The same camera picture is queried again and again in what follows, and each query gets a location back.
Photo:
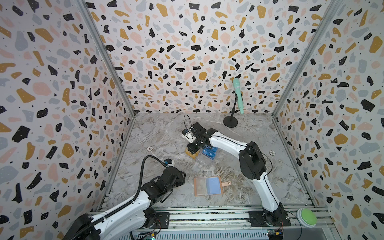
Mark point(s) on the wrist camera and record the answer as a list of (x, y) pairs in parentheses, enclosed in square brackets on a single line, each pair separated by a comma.
[(186, 134), (169, 163)]

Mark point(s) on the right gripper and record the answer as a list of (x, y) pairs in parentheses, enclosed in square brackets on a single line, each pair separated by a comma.
[(195, 144)]

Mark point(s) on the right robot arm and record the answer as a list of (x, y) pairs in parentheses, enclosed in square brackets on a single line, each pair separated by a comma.
[(253, 166)]

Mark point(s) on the blue card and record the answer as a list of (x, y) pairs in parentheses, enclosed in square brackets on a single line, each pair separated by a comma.
[(211, 155), (213, 149)]

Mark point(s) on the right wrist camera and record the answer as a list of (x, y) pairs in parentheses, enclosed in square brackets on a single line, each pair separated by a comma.
[(186, 134)]

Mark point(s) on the gold VIP card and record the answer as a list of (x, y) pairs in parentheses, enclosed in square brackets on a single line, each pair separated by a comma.
[(193, 156)]

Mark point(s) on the black microphone stand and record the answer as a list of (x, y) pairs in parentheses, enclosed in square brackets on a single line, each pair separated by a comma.
[(231, 121)]

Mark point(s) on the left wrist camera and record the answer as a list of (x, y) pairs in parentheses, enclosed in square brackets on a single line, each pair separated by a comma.
[(169, 163)]

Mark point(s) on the pink leather card holder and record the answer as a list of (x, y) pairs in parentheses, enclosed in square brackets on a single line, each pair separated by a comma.
[(209, 186)]

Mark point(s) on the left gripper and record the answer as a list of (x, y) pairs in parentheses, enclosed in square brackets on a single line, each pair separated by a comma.
[(182, 178)]

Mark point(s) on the blue card back right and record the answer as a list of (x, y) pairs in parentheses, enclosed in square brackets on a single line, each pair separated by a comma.
[(213, 149)]

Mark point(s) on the green push button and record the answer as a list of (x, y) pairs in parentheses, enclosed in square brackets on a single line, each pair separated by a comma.
[(307, 218)]

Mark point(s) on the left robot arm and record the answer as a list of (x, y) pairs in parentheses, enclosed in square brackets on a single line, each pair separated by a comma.
[(135, 213)]

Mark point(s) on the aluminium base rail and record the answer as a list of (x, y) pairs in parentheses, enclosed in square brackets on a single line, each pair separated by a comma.
[(220, 224)]

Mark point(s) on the clear acrylic card stand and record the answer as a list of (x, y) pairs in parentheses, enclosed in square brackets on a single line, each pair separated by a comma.
[(193, 151)]

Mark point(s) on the mint green microphone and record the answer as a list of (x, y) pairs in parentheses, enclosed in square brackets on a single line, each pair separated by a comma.
[(237, 88)]

